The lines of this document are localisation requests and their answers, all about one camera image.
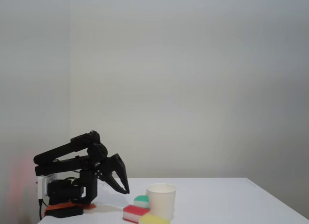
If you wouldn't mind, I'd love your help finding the yellow sponge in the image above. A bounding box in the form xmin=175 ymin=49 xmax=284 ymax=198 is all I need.
xmin=138 ymin=213 xmax=171 ymax=224

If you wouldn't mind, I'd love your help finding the red and white sponge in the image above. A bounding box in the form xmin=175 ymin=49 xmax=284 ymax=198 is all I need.
xmin=122 ymin=204 xmax=151 ymax=224

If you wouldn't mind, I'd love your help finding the black table clamp block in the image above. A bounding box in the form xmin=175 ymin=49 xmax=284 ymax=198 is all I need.
xmin=47 ymin=205 xmax=84 ymax=219

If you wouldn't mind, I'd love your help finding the white controller board holder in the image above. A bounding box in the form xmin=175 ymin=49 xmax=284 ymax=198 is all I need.
xmin=37 ymin=174 xmax=58 ymax=201

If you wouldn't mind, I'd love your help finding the orange clamp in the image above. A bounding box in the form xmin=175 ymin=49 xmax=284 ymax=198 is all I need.
xmin=44 ymin=201 xmax=98 ymax=212

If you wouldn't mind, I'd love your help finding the white paper cup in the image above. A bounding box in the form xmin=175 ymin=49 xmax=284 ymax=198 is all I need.
xmin=145 ymin=182 xmax=177 ymax=221

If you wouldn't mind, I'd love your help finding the green and white sponge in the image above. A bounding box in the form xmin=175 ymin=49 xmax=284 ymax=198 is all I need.
xmin=133 ymin=195 xmax=151 ymax=210

